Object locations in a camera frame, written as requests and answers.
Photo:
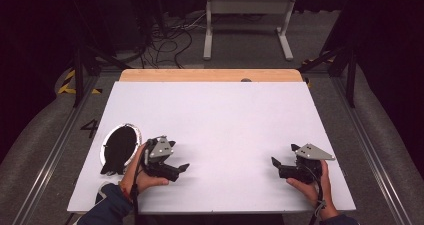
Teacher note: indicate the person's left hand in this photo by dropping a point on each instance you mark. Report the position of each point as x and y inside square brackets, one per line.
[144, 181]

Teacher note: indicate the person's right hand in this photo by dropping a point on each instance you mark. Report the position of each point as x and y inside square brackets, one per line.
[313, 191]

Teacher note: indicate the white board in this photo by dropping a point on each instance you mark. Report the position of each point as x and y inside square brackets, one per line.
[220, 125]

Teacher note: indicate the aluminium floor rail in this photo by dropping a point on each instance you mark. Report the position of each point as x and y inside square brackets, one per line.
[53, 151]
[370, 151]

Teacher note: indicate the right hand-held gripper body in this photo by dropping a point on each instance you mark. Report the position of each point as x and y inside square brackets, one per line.
[311, 161]

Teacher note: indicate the black metal stand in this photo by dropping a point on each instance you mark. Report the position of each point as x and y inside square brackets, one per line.
[350, 71]
[80, 71]

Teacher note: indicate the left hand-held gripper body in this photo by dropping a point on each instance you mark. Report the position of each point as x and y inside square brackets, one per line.
[160, 151]

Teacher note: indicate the white metal stand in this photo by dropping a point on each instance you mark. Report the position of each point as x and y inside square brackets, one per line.
[248, 6]

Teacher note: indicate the wooden table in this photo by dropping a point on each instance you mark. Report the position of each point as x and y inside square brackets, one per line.
[200, 75]

